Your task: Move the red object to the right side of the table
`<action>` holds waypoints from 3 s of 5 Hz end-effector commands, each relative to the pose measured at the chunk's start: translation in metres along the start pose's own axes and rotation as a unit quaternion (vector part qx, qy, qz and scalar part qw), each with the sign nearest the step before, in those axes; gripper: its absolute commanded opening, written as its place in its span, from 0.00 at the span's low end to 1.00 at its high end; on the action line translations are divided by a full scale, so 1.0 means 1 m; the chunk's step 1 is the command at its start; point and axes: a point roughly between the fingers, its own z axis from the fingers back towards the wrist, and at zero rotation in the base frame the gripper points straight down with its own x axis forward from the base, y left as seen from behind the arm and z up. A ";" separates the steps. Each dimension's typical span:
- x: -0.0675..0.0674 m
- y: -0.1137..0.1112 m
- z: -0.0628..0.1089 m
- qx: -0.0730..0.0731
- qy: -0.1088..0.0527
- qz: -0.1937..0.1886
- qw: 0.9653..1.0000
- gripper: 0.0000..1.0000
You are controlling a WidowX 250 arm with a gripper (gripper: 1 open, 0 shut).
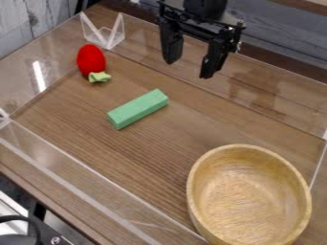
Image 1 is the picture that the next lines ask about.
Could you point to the clear acrylic enclosure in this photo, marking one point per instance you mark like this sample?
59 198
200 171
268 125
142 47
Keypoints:
116 182

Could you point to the red plush strawberry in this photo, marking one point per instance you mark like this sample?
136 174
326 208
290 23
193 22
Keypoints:
92 63

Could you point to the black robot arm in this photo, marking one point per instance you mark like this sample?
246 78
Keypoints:
204 20

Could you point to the green rectangular block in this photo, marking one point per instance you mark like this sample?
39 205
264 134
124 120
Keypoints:
138 108

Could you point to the wooden bowl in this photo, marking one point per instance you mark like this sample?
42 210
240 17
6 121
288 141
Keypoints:
249 197

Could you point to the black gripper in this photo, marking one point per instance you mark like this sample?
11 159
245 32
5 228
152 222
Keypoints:
204 20

